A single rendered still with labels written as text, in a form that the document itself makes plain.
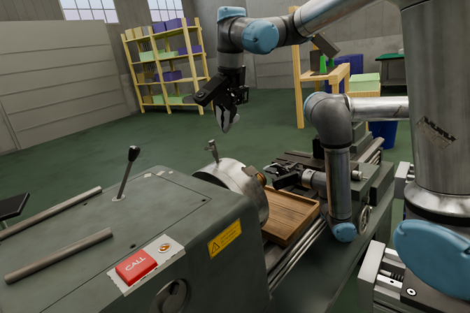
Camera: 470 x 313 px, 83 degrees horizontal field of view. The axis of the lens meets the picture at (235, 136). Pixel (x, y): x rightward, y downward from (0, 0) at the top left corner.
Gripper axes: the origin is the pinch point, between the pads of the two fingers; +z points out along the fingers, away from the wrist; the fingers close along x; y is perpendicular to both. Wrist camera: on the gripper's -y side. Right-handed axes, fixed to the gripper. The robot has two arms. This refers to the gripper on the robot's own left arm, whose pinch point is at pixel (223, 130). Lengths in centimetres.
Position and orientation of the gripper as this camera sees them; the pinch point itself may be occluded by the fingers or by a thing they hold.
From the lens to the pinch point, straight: 84.4
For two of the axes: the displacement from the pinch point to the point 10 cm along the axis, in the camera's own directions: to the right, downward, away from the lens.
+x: -7.3, -3.5, 5.8
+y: 6.8, -3.3, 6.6
